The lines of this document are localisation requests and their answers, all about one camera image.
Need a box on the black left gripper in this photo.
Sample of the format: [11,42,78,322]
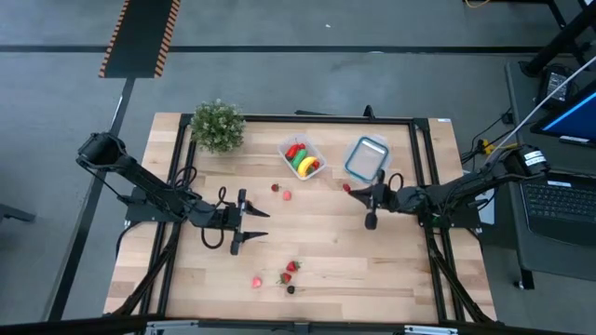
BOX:
[204,188,271,257]

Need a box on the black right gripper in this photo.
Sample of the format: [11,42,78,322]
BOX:
[348,169,423,231]

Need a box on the yellow toy banana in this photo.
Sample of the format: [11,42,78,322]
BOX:
[296,156,319,179]

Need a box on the green toy pepper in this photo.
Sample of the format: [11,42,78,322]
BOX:
[291,148,309,171]

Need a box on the blue-rimmed clear container lid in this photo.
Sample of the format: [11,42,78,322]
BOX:
[343,134,391,183]

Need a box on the clear plastic food container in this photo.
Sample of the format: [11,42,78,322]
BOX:
[277,132,327,181]

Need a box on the green artificial potted plant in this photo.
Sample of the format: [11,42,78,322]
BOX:
[189,98,247,154]

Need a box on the white paper sheet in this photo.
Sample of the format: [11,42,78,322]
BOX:
[477,194,497,225]

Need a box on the silver aluminium extrusion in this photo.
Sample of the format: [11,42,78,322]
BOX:
[403,324,460,335]
[144,318,200,335]

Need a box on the grey desk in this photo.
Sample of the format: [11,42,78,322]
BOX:
[505,60,596,283]

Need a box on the black laptop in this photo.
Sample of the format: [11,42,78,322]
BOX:
[519,167,596,248]

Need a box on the black crossbar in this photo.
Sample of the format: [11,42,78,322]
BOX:
[0,314,596,335]

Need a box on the black power adapter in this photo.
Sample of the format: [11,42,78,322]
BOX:
[535,63,581,111]

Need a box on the black hazard-striped floor mat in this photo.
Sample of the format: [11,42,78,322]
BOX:
[98,0,182,79]

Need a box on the blue-lit computer screen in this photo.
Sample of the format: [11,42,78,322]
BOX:
[530,87,596,150]

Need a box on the black furniture foot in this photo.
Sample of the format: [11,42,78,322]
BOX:
[0,203,36,224]

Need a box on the black metal pole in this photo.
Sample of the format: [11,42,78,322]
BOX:
[519,2,596,78]

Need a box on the black metal table frame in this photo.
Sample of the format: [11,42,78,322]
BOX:
[102,104,498,327]

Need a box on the white cable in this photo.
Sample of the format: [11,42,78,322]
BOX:
[483,55,596,162]

